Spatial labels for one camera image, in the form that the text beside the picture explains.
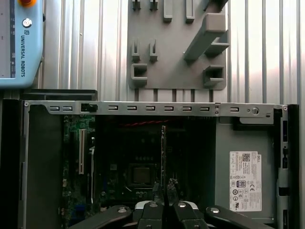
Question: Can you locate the red black twisted wire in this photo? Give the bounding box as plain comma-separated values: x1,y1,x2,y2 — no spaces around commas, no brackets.
118,120,170,127

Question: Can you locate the grey power supply unit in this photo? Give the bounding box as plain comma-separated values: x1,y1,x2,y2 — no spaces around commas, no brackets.
214,116,281,225

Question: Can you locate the silver CPU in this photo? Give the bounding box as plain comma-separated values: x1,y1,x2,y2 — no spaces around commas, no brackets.
132,167,151,184

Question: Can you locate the green motherboard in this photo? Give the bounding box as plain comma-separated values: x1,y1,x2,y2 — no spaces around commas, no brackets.
62,114,216,215

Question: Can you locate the grey plastic parts rack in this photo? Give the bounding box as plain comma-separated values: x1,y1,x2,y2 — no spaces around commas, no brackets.
127,0,231,91

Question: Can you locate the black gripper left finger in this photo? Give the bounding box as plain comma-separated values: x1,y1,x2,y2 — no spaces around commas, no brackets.
69,182,165,229

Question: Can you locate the pale blue teach pendant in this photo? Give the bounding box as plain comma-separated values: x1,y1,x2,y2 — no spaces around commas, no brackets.
0,0,46,89

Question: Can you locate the black PC case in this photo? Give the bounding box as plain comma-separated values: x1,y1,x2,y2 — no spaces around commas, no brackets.
0,89,305,229

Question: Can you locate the CPU socket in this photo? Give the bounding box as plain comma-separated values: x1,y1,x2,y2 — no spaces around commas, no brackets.
127,163,155,189

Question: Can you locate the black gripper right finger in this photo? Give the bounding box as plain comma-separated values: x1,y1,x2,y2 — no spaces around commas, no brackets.
166,177,275,229

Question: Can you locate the beige expansion slot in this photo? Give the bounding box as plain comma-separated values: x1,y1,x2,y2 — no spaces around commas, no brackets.
79,128,86,175

